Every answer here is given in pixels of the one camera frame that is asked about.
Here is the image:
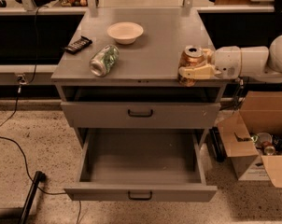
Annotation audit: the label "black snack bar packet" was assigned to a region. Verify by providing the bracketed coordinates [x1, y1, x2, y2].
[63, 36, 92, 54]

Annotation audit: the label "white bowl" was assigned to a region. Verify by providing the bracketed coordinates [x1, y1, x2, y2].
[107, 22, 144, 45]

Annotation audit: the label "closed upper grey drawer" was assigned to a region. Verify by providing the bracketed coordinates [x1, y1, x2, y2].
[62, 102, 219, 129]

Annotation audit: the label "cans in cardboard box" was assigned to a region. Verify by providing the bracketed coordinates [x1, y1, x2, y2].
[251, 133, 282, 156]

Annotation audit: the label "orange soda can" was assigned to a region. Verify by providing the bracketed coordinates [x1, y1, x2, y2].
[177, 45, 204, 87]

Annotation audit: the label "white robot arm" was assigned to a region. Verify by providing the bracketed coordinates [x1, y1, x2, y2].
[177, 35, 282, 86]

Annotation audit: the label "black metal stand leg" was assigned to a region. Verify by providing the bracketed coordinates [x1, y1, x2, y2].
[18, 171, 46, 224]

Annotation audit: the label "open lower grey drawer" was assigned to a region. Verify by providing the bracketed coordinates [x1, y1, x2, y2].
[64, 129, 217, 202]

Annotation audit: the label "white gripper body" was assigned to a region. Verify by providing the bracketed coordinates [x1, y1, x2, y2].
[213, 46, 241, 79]

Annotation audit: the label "cardboard box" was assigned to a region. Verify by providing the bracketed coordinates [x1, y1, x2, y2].
[217, 91, 282, 188]

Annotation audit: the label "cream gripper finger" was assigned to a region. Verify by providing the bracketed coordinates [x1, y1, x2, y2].
[203, 49, 215, 64]
[178, 64, 219, 79]

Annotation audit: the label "black floor cable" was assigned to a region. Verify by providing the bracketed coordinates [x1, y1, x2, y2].
[0, 5, 83, 224]

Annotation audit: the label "green soda can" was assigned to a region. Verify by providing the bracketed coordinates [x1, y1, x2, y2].
[90, 45, 120, 77]

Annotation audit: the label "grey drawer cabinet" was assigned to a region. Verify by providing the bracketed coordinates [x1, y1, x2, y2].
[52, 7, 226, 140]

